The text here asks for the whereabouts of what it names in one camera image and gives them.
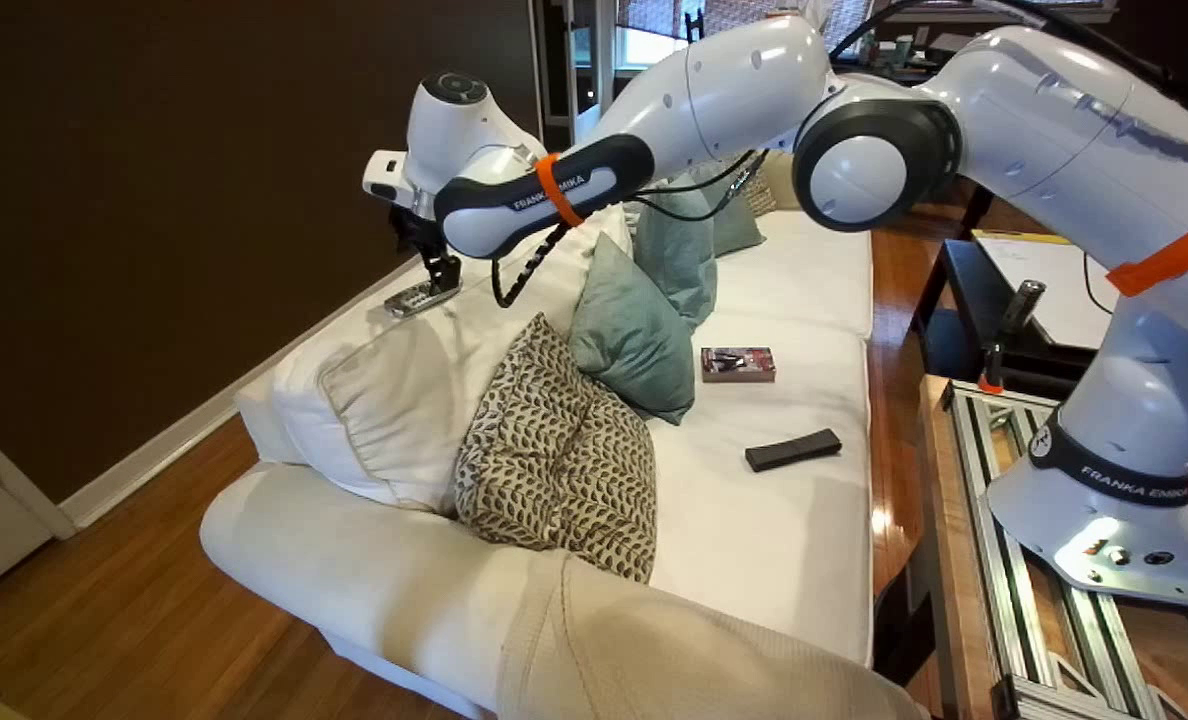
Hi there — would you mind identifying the white couch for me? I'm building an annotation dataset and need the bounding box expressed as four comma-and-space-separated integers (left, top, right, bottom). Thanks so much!
198, 193, 921, 720

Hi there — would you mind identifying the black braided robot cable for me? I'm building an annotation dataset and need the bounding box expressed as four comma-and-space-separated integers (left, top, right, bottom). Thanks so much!
489, 219, 571, 314

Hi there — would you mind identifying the silver remote control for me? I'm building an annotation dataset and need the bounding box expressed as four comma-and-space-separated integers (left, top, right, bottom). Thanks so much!
382, 286, 457, 319

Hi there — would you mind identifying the small dark booklet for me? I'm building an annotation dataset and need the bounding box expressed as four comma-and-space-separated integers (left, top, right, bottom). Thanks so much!
700, 349, 775, 386

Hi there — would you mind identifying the black remote control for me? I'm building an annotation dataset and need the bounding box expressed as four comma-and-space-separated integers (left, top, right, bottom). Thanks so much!
743, 429, 842, 473

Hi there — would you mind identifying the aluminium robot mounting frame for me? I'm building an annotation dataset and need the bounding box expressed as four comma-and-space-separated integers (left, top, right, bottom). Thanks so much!
938, 381, 1188, 720

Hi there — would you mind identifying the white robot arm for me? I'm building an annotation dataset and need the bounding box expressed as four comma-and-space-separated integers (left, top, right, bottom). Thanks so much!
365, 15, 1188, 605

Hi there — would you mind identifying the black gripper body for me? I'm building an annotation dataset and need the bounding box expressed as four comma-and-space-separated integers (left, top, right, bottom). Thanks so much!
386, 207, 447, 262

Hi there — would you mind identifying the black white patterned pillow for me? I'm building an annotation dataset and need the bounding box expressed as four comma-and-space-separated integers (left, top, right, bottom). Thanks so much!
447, 315, 657, 581

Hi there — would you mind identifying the teal velvet pillow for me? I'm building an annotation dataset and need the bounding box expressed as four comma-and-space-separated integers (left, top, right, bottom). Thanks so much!
571, 237, 695, 421

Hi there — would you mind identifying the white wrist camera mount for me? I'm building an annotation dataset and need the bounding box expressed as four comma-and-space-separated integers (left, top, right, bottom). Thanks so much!
360, 148, 411, 207

